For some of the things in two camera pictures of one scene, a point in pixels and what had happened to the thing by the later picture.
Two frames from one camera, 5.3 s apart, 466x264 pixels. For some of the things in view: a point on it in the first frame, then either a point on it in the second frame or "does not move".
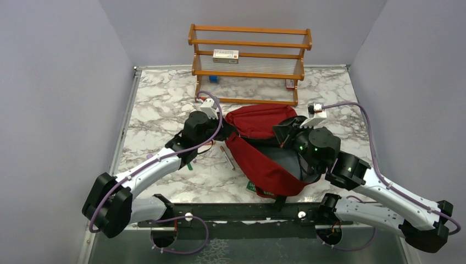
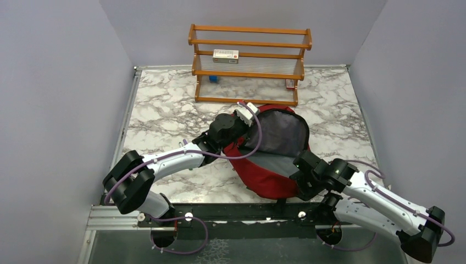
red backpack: (272, 170) does not move
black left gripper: (228, 128) → (248, 129)
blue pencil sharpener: (213, 79) does not move
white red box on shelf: (226, 56) does not move
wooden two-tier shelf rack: (248, 65) does not move
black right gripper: (286, 133) → (305, 192)
